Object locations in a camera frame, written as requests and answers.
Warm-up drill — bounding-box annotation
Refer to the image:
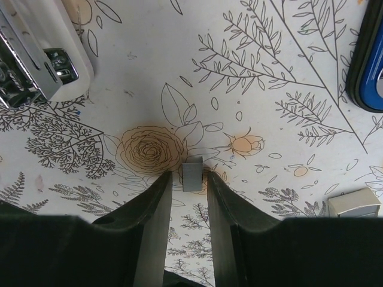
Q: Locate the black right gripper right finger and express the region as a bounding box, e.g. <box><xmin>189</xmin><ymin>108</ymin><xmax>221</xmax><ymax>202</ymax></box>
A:
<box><xmin>207</xmin><ymin>172</ymin><xmax>382</xmax><ymax>286</ymax></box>

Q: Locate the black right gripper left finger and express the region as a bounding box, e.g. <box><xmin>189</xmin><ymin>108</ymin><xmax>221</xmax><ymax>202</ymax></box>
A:
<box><xmin>1</xmin><ymin>172</ymin><xmax>172</xmax><ymax>286</ymax></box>

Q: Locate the grey staple strip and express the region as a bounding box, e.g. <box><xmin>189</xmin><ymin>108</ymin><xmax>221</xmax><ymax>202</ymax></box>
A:
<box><xmin>182</xmin><ymin>156</ymin><xmax>203</xmax><ymax>192</ymax></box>

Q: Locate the white staple box tray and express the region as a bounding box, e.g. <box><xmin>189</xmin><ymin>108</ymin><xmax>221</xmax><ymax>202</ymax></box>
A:
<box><xmin>328</xmin><ymin>188</ymin><xmax>381</xmax><ymax>218</ymax></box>

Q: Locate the blue black stapler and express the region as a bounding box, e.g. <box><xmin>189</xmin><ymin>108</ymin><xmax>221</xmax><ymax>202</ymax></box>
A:
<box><xmin>346</xmin><ymin>1</ymin><xmax>382</xmax><ymax>113</ymax></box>

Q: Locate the metal stapler magazine rail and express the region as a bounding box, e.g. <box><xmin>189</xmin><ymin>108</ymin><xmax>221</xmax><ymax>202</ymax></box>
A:
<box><xmin>1</xmin><ymin>1</ymin><xmax>94</xmax><ymax>109</ymax></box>

